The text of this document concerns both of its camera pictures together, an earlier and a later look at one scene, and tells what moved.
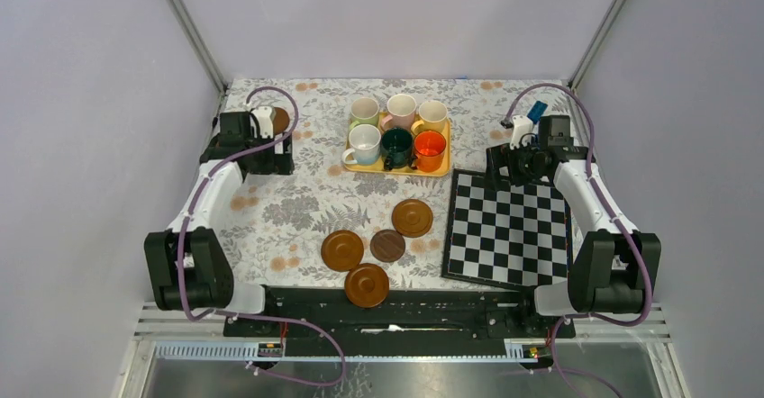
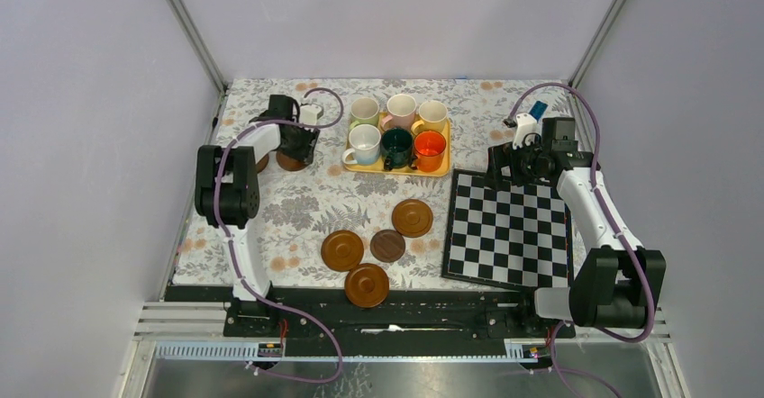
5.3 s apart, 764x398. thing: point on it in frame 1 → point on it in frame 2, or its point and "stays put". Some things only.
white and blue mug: (365, 140) stays put
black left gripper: (277, 163) → (305, 153)
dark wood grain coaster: (387, 245) stays put
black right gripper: (500, 157) stays put
